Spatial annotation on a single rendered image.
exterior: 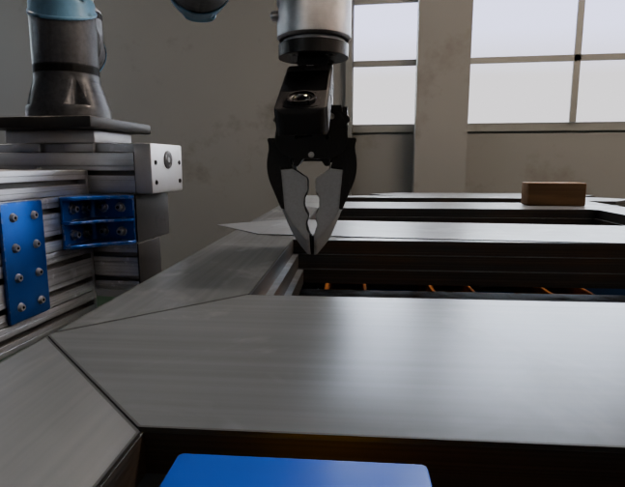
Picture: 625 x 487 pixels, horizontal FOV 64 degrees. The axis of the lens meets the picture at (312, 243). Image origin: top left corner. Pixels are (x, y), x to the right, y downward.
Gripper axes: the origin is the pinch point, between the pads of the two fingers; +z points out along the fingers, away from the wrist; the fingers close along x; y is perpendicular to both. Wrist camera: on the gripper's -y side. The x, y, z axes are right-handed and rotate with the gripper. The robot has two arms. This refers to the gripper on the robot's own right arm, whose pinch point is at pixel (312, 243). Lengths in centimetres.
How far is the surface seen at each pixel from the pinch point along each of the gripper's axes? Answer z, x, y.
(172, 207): 21, 122, 291
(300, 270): 4.4, 1.9, 7.2
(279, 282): 2.7, 2.5, -6.4
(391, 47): -79, -27, 278
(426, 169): -5, -48, 259
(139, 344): 0.9, 6.5, -27.6
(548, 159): -11, -124, 273
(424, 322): 1.0, -8.4, -22.7
